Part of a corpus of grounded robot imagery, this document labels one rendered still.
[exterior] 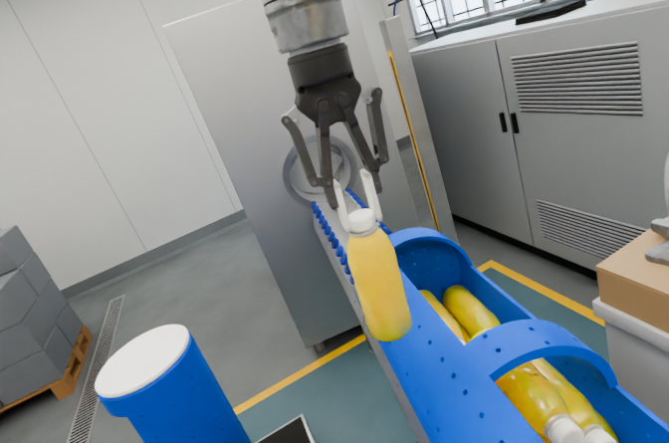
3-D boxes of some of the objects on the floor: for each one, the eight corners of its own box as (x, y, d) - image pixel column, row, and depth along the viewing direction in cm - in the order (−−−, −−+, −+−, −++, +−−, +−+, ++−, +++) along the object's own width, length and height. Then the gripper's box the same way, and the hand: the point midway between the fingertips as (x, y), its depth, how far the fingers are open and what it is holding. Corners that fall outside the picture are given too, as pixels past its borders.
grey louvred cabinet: (484, 193, 380) (448, 34, 333) (815, 292, 184) (844, -60, 137) (436, 217, 366) (392, 56, 319) (741, 352, 170) (744, -15, 123)
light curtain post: (489, 380, 197) (393, 16, 141) (497, 389, 191) (400, 14, 136) (478, 386, 196) (377, 22, 141) (485, 395, 190) (383, 20, 135)
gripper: (370, 32, 53) (406, 195, 61) (246, 67, 51) (301, 233, 59) (390, 26, 46) (428, 212, 54) (248, 67, 44) (310, 255, 52)
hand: (356, 201), depth 56 cm, fingers closed on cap, 4 cm apart
